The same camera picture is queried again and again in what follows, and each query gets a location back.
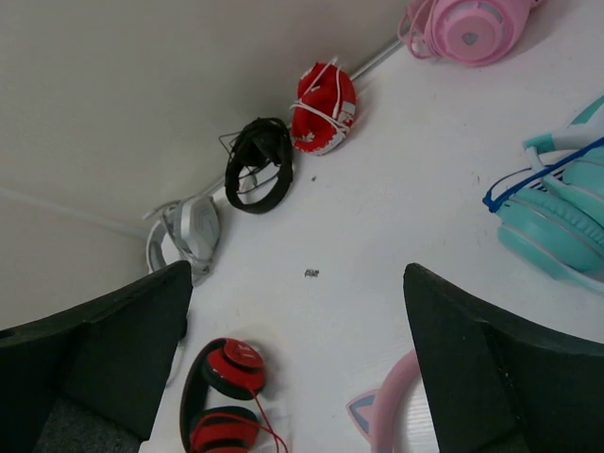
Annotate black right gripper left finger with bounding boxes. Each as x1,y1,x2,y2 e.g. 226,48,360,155
1,261,193,452

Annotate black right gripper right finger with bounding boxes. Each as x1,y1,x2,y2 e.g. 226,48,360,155
403,263,603,452

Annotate red black headphones with cable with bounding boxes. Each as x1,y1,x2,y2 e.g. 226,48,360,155
179,338,289,452

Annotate pink blue cat ear headphones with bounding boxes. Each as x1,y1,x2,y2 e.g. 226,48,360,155
346,350,438,452

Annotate teal cat ear headphones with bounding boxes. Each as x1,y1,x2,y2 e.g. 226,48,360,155
482,97,603,293

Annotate white grey headphones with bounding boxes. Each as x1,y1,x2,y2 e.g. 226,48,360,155
143,195,221,286

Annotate red white headphones wrapped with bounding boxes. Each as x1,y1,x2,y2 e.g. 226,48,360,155
290,57,357,156

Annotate pink round headphones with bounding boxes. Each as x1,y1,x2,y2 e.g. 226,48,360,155
397,0,541,66

